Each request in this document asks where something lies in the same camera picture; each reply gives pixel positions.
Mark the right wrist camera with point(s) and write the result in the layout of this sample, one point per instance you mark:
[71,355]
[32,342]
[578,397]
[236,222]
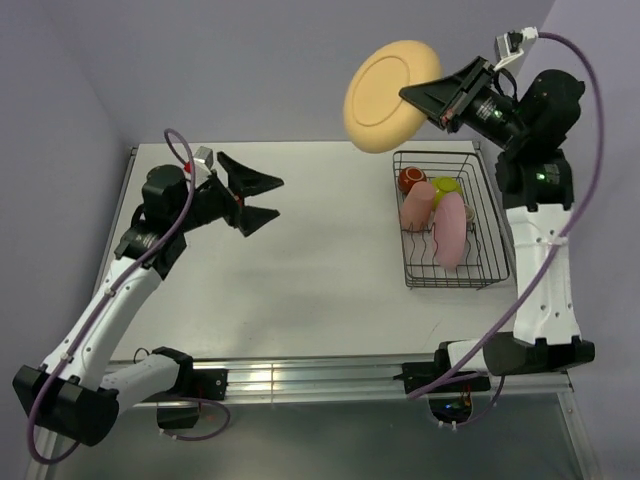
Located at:
[511,48]

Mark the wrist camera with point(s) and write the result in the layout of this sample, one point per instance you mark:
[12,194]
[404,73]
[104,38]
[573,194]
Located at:
[511,48]
[203,166]

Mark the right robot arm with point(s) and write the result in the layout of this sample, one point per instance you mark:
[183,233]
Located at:
[536,184]

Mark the lime green bowl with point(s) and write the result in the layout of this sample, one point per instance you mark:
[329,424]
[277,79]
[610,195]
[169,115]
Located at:
[444,185]

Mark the aluminium table rail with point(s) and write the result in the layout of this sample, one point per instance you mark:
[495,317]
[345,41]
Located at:
[319,380]

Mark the pink plastic plate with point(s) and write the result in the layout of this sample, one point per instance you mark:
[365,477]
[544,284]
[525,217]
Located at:
[449,231]

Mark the orange plastic plate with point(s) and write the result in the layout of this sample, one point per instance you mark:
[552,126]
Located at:
[376,118]

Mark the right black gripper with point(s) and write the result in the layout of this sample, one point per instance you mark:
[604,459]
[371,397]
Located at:
[444,100]

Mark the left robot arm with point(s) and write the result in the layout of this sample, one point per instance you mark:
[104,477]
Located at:
[71,393]

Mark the orange black mug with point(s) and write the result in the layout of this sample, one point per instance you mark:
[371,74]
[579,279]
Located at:
[408,177]

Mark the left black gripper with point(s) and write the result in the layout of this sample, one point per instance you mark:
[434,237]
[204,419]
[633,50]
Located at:
[244,182]

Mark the black wire dish rack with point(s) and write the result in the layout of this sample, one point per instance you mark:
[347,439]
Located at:
[485,261]

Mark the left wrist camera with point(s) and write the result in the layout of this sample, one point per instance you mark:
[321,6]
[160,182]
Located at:
[203,166]

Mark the salmon plastic cup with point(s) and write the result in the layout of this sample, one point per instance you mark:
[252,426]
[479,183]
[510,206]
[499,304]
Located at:
[416,209]

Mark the small grey speckled dish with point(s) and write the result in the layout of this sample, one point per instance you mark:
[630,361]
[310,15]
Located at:
[469,214]

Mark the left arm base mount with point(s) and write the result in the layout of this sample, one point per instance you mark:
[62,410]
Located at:
[193,410]

